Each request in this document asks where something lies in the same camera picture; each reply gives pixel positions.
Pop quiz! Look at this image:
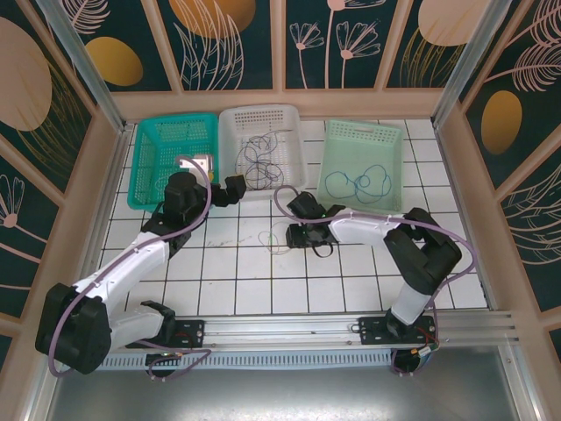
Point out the lilac right arm cable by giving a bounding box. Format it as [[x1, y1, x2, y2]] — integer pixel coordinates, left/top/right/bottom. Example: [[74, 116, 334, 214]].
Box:
[[273, 185, 479, 378]]

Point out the pale green plastic basket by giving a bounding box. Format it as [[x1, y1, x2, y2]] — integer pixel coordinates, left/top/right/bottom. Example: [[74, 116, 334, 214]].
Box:
[[317, 118, 405, 220]]

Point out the white plastic basket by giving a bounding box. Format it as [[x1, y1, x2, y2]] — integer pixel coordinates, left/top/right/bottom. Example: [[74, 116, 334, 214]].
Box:
[[217, 103, 310, 201]]

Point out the aluminium side rail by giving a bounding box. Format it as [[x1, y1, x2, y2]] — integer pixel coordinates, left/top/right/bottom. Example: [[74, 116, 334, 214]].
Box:
[[65, 125, 135, 317]]

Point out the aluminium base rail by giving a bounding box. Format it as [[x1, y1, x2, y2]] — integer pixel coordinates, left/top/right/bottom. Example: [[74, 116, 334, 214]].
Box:
[[43, 309, 521, 352]]

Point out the slotted cable duct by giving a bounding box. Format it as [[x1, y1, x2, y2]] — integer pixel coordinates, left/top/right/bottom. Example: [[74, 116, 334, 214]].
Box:
[[59, 352, 398, 370]]

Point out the thin grey cable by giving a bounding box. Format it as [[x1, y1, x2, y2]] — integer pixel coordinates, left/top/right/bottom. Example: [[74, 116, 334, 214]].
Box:
[[257, 221, 294, 256]]

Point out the lilac left arm cable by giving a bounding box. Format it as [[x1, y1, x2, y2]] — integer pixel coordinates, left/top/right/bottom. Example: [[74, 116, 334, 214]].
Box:
[[46, 155, 215, 383]]

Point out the lilac arm cable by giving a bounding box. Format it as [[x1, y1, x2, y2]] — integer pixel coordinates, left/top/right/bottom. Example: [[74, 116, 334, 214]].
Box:
[[273, 185, 479, 378], [46, 155, 215, 383]]

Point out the aluminium frame post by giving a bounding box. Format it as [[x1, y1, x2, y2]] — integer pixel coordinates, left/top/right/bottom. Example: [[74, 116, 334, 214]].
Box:
[[431, 0, 499, 128], [37, 0, 129, 132]]

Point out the teal plastic basket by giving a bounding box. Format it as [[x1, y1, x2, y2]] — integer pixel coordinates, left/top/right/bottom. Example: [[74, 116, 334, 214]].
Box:
[[125, 112, 220, 211]]

